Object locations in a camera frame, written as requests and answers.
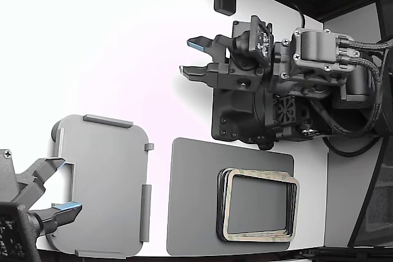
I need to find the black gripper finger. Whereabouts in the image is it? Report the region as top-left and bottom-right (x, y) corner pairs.
(179, 62), (230, 88)

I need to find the braided black arm cable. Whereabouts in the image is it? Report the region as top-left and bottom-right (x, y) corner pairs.
(306, 56), (387, 137)

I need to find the stack of rectangular frames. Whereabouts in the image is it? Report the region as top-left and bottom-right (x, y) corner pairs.
(216, 168), (299, 242)

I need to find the thin black cable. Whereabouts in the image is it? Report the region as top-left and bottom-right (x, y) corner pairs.
(290, 0), (306, 28)
(321, 135), (382, 156)

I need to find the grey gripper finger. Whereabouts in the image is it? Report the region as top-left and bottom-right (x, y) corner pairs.
(14, 156), (67, 213)
(29, 201), (84, 236)

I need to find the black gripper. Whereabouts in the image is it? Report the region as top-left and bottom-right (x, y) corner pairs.
(186, 27), (352, 94)

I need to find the black mesh panel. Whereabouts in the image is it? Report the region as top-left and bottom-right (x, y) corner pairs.
(348, 136), (393, 248)

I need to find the dark grey base mat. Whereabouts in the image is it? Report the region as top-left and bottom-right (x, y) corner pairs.
(166, 137), (295, 256)

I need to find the light grey frame holder plate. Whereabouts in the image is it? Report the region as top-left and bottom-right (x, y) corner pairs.
(50, 114), (155, 260)

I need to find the black camera module with board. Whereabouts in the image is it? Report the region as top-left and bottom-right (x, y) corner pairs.
(0, 202), (42, 262)

